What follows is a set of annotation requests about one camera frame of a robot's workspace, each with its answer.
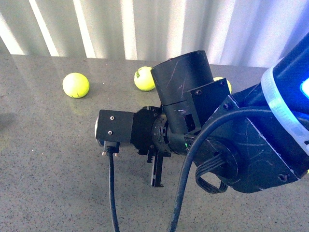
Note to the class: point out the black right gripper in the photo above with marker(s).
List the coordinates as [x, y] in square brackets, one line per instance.
[149, 136]

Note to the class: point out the plain yellow tennis ball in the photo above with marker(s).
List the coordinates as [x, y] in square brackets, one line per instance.
[76, 85]

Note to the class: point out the white pleated curtain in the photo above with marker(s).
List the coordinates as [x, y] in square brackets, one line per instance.
[231, 32]

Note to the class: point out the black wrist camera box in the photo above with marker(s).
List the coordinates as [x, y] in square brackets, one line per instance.
[113, 128]

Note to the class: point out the yellow tennis ball black mark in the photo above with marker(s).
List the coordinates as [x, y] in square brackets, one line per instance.
[143, 79]

